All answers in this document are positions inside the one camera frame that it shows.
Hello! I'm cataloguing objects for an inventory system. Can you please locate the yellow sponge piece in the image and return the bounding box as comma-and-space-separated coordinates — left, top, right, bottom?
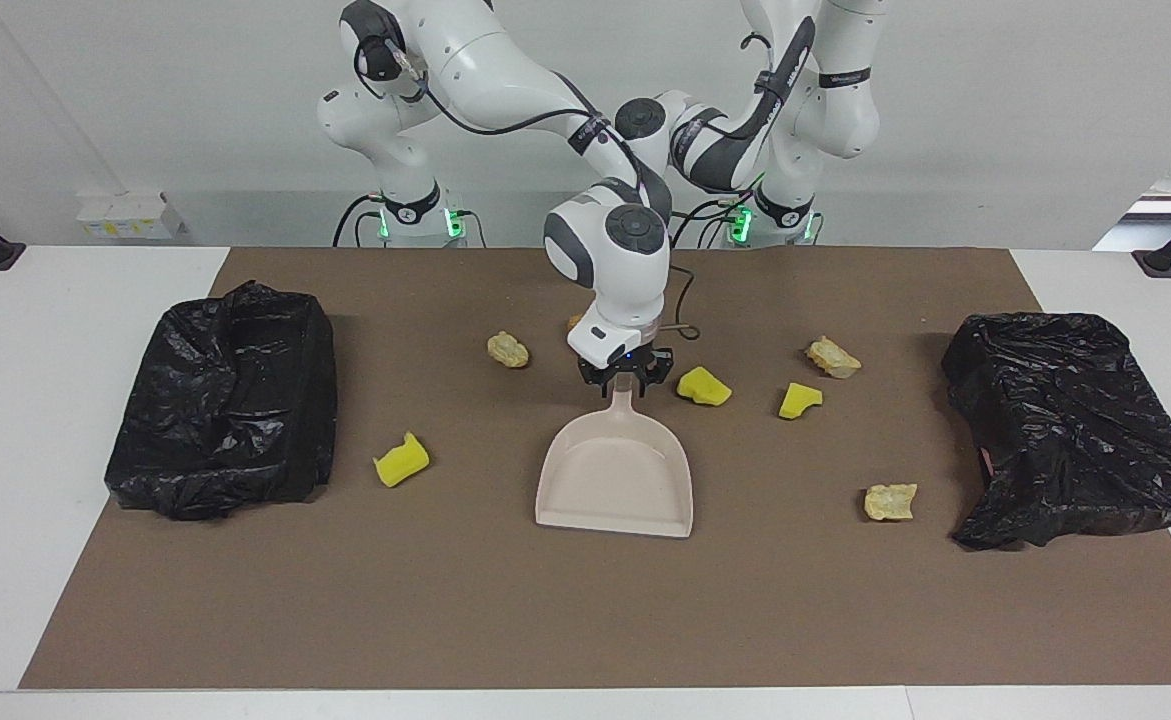
373, 431, 431, 489
778, 382, 824, 421
676, 366, 733, 407

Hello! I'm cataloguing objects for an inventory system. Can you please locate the beige plastic dustpan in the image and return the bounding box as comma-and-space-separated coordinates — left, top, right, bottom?
534, 372, 695, 540

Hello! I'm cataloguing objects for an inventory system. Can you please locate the bin with black bag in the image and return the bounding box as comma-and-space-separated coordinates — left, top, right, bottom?
103, 280, 339, 522
941, 311, 1171, 552

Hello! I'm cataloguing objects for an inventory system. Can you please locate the brown table mat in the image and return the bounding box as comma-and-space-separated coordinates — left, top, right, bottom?
17, 246, 1171, 691

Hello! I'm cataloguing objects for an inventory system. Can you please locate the black base cable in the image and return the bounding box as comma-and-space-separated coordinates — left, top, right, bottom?
333, 195, 386, 248
670, 190, 748, 249

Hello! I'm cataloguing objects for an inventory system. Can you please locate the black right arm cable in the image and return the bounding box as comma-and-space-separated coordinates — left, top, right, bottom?
353, 30, 703, 341

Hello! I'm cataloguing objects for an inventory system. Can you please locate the white wall socket box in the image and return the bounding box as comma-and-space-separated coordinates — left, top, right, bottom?
75, 192, 184, 241

